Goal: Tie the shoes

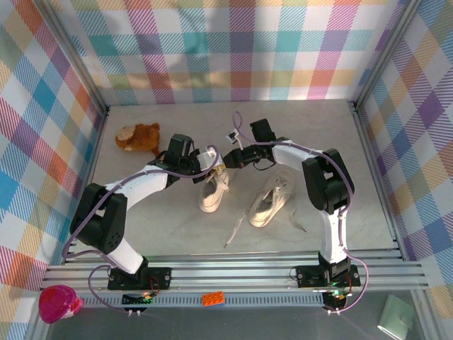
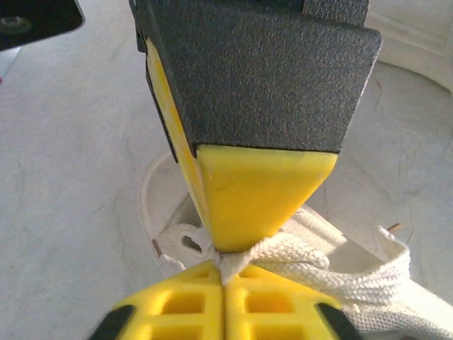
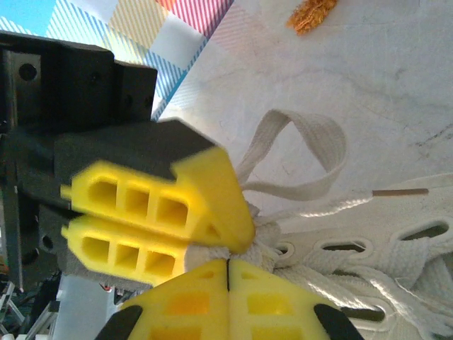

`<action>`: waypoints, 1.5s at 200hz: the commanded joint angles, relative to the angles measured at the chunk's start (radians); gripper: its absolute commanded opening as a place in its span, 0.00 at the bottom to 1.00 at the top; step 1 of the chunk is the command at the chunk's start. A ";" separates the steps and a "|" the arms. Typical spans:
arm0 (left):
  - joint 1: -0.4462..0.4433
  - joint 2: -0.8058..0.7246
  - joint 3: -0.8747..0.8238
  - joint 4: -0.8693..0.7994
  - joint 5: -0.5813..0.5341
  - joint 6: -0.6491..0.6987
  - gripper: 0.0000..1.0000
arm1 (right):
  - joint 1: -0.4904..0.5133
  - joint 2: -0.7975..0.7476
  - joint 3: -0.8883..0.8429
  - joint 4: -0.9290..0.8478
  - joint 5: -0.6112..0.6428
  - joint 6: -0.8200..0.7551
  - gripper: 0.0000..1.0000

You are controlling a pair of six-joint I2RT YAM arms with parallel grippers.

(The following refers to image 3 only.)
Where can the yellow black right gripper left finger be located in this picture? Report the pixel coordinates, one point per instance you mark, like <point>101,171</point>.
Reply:
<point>191,311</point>

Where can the white canvas sneaker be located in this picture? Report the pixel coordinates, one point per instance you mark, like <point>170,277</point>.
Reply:
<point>407,212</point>

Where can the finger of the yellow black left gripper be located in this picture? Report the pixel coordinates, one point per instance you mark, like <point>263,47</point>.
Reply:
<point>212,191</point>
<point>106,255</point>

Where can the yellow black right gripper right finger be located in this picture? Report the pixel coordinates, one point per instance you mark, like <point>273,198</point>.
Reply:
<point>269,311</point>

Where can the white sneaker with laces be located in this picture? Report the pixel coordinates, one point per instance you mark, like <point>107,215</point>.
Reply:
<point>318,124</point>

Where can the brown plush monkey toy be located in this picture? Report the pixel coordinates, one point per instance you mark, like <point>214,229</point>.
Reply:
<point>311,17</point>

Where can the aluminium front rail beam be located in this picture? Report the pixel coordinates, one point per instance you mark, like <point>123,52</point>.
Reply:
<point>14,315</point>

